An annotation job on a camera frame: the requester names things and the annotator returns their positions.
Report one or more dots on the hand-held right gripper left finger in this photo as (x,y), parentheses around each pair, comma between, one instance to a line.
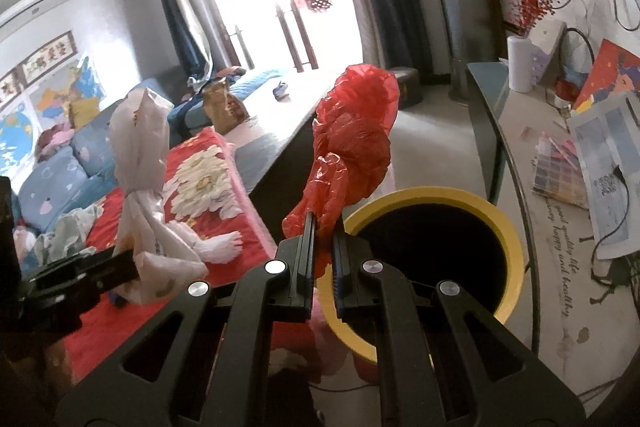
(307,257)

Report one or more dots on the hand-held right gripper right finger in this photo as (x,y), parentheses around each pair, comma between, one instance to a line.
(340,267)

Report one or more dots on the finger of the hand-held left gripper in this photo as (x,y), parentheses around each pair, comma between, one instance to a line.
(85,277)

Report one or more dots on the red plastic bag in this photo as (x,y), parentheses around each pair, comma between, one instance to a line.
(355,132)

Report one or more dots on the white plastic bag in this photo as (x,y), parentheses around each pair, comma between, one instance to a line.
(140,142)

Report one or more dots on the yellow round bin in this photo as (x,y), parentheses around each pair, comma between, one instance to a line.
(510,232)

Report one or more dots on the pale green cloth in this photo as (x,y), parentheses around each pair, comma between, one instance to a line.
(67,232)

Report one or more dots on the red floral blanket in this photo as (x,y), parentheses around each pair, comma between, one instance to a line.
(100,332)

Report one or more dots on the blue patterned sofa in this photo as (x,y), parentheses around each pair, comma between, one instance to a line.
(55,187)

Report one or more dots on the dark wooden table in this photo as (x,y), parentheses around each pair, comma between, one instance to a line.
(272,167)

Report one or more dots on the pink pillow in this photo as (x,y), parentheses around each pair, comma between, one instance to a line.
(52,141)

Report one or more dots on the yellow cushion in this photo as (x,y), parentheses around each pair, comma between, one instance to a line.
(85,112)

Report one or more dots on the small blue object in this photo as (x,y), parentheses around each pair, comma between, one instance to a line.
(281,91)

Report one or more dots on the brown paper bag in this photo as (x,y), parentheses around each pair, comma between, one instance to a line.
(220,107)

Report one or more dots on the blue cushion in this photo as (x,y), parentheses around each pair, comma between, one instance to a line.
(255,84)

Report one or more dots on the dark storage stool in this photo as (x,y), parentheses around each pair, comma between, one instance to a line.
(405,87)

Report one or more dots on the grey marble cabinet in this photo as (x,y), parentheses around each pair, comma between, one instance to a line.
(550,227)

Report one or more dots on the framed embroidery picture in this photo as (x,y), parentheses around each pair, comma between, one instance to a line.
(47,57)

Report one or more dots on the clear plastic packet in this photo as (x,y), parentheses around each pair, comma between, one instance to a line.
(560,172)

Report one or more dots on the grey tower air conditioner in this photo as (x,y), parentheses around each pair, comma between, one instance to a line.
(457,57)

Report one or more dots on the blue curtain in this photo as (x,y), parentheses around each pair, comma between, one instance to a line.
(177,22)

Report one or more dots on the white ribbed vase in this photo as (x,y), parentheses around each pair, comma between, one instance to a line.
(521,67)

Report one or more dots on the red cloth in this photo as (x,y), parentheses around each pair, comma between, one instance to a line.
(566,88)

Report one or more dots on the white printed paper bag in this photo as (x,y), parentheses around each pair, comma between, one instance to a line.
(600,142)

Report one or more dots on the white card box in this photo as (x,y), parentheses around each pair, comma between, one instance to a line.
(550,47)

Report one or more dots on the red picture book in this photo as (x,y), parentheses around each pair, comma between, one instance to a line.
(615,77)

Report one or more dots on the wall map poster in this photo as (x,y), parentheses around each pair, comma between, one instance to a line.
(45,102)

